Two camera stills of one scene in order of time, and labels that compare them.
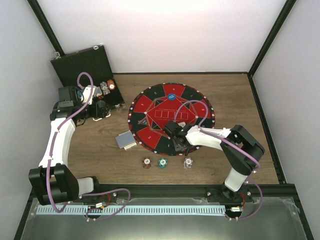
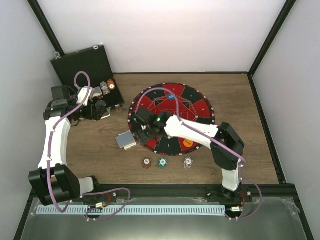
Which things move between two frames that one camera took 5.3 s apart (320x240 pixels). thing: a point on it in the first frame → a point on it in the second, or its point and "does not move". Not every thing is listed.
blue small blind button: (171, 96) does not move
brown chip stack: (146, 162) does not move
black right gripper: (178, 147) → (143, 138)
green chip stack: (162, 163) does not move
